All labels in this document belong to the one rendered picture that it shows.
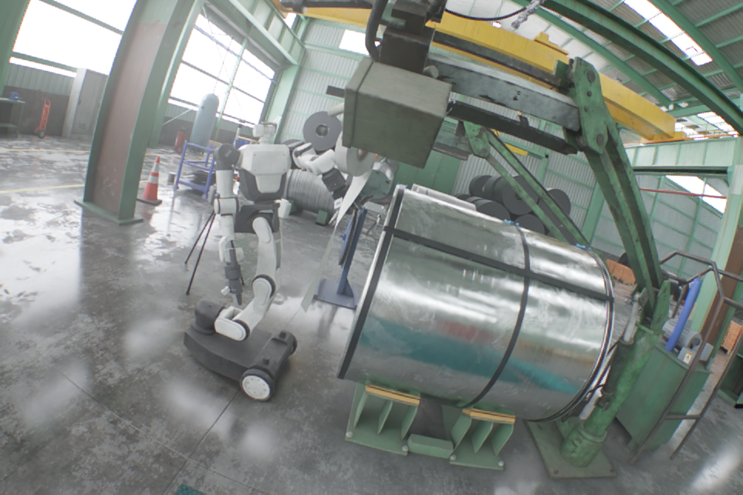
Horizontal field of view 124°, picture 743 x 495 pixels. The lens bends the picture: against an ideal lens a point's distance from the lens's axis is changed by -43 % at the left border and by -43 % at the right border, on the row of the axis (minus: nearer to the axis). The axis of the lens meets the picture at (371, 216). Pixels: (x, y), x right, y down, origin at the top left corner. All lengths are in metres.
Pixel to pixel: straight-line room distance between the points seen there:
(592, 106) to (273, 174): 1.49
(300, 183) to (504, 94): 6.07
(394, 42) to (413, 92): 0.12
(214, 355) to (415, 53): 1.86
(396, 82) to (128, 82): 4.26
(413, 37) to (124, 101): 4.25
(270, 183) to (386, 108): 1.22
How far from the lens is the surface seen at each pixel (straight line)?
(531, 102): 1.14
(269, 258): 1.91
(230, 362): 2.08
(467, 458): 2.22
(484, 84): 1.07
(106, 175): 4.85
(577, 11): 4.23
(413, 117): 0.68
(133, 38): 4.94
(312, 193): 6.88
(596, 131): 1.27
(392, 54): 0.77
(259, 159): 1.80
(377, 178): 1.55
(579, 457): 2.62
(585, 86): 1.23
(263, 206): 1.86
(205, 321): 2.21
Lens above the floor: 1.41
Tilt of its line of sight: 8 degrees down
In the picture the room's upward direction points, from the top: 17 degrees clockwise
